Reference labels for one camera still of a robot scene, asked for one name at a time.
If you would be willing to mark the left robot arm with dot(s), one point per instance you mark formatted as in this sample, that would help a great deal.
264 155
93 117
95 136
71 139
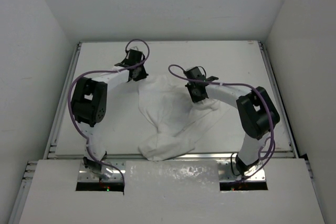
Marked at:
87 103

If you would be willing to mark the white t-shirt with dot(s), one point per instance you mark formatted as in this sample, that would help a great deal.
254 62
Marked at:
179 122

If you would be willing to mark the aluminium table frame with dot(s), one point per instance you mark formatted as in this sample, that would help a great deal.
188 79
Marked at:
124 127

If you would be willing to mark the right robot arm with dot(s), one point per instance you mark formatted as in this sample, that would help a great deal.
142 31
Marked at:
258 115

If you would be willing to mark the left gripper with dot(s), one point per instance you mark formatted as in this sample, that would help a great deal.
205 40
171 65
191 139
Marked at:
132 57

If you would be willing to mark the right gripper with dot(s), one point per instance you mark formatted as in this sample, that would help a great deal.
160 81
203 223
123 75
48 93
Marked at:
195 99

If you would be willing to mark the white front cover panel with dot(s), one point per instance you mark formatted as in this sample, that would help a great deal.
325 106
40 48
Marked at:
171 192

